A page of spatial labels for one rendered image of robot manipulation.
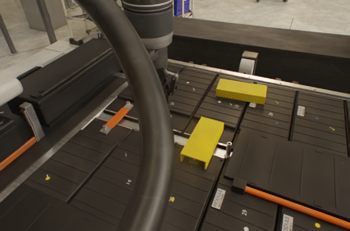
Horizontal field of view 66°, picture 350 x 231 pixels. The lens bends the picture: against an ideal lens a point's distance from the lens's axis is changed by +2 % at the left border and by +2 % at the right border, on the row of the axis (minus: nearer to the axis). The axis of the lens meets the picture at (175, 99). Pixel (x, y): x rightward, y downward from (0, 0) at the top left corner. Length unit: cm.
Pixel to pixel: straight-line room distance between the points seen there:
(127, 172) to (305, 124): 53
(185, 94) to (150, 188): 74
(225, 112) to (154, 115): 65
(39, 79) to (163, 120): 74
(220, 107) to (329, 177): 35
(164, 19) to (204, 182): 38
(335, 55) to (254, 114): 81
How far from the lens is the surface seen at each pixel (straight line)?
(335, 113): 97
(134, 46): 26
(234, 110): 88
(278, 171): 72
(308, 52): 157
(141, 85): 24
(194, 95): 93
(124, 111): 88
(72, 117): 93
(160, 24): 58
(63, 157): 78
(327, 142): 85
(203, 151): 71
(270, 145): 77
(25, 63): 172
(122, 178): 69
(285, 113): 91
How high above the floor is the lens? 154
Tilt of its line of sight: 36 degrees down
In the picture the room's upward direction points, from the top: 1 degrees counter-clockwise
